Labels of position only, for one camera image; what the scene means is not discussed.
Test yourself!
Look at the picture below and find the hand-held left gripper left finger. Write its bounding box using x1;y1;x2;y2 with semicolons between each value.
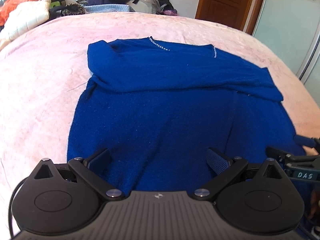
32;148;124;201

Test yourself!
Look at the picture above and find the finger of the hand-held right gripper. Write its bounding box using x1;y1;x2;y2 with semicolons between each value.
294;135;320;155
265;146;320;165

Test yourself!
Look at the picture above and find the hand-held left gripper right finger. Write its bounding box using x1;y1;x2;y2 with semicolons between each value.
193;147;287;201

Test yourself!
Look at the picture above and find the blue beaded sweater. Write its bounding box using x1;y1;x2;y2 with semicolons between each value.
66;37;313;200

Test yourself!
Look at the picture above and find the person's right hand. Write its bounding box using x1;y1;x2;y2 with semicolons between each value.
309;190;320;220

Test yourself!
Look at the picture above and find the pink blanket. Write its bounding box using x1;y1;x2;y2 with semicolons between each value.
0;11;320;238

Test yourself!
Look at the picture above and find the frosted glass sliding door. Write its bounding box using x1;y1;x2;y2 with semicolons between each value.
251;0;320;85

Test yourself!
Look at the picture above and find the leopard print cloth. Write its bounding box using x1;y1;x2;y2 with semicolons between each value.
49;2;87;20

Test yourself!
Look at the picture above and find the light blue knit blanket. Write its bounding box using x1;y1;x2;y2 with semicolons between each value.
84;4;135;15

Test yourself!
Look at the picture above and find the brown wooden door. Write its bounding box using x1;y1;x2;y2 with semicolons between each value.
195;0;268;32

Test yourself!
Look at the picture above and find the white quilted pillow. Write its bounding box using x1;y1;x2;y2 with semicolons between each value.
0;0;52;52

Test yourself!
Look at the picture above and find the clear plastic bag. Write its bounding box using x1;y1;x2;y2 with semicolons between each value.
126;0;160;14

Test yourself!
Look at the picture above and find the orange plastic bag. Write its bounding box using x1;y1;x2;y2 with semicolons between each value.
0;0;40;27

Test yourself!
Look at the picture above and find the black cable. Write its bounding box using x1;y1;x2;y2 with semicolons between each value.
8;177;28;238

